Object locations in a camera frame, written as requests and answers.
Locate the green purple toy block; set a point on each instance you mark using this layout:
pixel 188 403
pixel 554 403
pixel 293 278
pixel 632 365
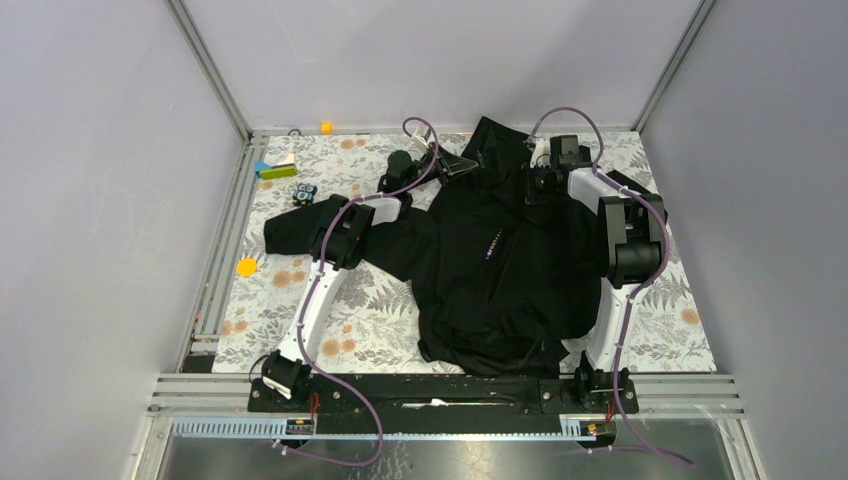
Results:
pixel 286 167

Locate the floral patterned table mat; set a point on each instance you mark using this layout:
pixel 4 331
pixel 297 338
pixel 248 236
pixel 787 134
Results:
pixel 373 322

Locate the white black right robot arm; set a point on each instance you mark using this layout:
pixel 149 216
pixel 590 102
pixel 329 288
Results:
pixel 630 251

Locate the black zip-up jacket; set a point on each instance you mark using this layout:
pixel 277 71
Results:
pixel 499 285

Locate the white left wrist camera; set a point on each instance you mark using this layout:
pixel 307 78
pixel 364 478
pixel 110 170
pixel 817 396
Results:
pixel 424 138

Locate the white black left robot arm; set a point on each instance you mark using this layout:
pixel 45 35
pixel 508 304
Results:
pixel 337 246

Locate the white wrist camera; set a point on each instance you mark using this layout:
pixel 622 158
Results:
pixel 540 152
pixel 424 138

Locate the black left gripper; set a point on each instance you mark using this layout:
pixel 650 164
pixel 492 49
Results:
pixel 446 165

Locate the aluminium front rail frame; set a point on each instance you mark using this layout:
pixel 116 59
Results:
pixel 689 426

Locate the aluminium corner frame post right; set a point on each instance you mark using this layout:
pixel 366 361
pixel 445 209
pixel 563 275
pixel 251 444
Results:
pixel 700 17

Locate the small black blue toy car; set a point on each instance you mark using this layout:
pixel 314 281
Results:
pixel 304 194

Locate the aluminium corner frame post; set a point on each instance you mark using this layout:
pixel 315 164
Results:
pixel 199 49
pixel 700 17

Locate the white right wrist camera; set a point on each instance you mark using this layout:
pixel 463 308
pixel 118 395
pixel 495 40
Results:
pixel 540 152

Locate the aluminium corner frame post left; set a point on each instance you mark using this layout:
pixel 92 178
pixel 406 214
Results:
pixel 199 49

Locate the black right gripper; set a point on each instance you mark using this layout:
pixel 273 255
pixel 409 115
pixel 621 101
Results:
pixel 531 197

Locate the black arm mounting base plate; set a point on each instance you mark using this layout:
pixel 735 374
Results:
pixel 429 404

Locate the yellow round disc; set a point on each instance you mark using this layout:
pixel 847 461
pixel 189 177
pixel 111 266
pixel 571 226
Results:
pixel 246 267

